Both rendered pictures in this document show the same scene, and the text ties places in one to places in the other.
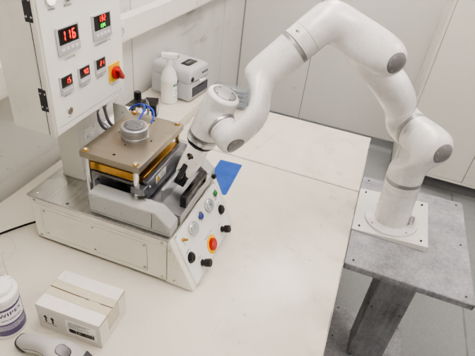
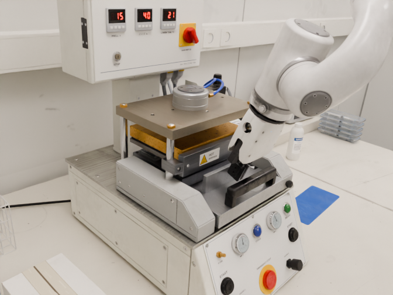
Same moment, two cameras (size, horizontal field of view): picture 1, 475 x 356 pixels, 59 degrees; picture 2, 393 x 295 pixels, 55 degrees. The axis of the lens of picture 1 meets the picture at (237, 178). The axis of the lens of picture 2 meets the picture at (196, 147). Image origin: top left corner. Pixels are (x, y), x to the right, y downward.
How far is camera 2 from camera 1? 0.50 m
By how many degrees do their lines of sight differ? 26
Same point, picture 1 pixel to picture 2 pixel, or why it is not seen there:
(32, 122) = (74, 65)
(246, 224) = (328, 269)
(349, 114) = not seen: outside the picture
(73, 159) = not seen: hidden behind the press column
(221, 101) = (302, 32)
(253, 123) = (351, 66)
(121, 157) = (159, 118)
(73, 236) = (98, 221)
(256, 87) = (365, 10)
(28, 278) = (34, 257)
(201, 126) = (268, 76)
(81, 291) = (62, 285)
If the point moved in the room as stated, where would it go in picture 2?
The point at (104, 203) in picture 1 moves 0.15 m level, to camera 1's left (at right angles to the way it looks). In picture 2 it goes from (130, 178) to (76, 160)
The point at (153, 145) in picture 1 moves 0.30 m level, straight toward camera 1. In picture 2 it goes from (206, 115) to (155, 181)
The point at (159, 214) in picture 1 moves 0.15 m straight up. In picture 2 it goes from (188, 203) to (192, 126)
